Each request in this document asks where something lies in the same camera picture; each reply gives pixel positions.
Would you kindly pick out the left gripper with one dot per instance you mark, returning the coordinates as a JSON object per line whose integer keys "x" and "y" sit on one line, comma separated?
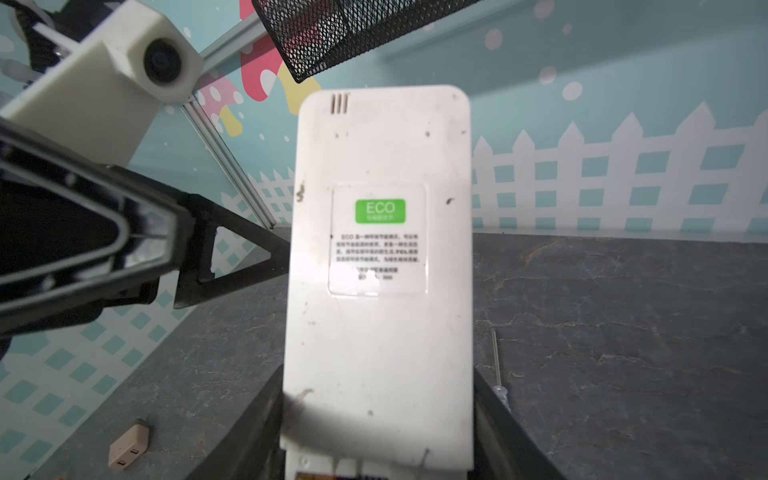
{"x": 77, "y": 237}

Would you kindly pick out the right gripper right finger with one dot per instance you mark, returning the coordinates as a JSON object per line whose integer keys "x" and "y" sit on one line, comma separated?
{"x": 502, "y": 448}

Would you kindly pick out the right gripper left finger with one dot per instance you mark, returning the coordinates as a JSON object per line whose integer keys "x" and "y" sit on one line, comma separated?
{"x": 250, "y": 450}

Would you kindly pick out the clear handle screwdriver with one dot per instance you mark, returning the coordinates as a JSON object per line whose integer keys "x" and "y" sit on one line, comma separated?
{"x": 498, "y": 388}

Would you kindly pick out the white remote control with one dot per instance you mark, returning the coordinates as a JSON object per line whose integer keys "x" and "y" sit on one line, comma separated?
{"x": 378, "y": 367}

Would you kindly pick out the small beige block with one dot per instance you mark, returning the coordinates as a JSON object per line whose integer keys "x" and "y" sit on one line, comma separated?
{"x": 127, "y": 448}

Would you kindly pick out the black mesh wall basket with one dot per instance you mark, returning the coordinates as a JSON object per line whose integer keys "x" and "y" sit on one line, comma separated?
{"x": 314, "y": 36}

